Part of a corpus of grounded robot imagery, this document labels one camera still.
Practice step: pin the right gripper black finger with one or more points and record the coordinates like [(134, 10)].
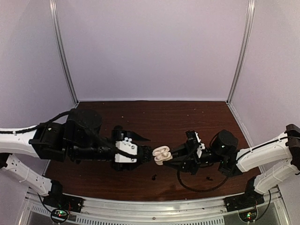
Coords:
[(176, 164), (181, 150)]

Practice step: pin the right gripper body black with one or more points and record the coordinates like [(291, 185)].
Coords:
[(195, 163)]

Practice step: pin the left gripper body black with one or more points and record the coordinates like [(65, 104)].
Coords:
[(119, 133)]

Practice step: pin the white earbud charging case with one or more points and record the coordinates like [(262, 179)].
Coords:
[(161, 154)]

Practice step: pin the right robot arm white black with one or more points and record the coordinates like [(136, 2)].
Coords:
[(284, 149)]

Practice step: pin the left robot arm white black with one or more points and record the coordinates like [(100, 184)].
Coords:
[(72, 134)]

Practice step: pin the right circuit board with leds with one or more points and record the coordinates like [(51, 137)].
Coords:
[(248, 216)]

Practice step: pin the circuit board with leds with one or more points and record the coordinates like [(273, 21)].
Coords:
[(248, 216), (59, 215)]

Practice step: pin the left circuit board with leds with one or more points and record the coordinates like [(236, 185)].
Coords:
[(59, 215)]

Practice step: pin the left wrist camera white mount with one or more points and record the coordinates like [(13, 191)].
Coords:
[(132, 153)]

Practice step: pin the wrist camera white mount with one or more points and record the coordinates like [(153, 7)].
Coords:
[(132, 153), (195, 146)]

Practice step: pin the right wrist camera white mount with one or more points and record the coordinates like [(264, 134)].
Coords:
[(195, 146)]

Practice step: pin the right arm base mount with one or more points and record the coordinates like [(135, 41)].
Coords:
[(243, 201)]

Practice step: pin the front aluminium rail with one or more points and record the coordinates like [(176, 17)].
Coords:
[(209, 211)]

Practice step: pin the left aluminium frame post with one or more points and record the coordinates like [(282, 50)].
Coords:
[(61, 51)]

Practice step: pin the aluminium frame post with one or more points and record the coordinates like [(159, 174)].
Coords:
[(61, 51), (243, 49)]

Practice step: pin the right aluminium frame post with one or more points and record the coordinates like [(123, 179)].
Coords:
[(243, 49)]

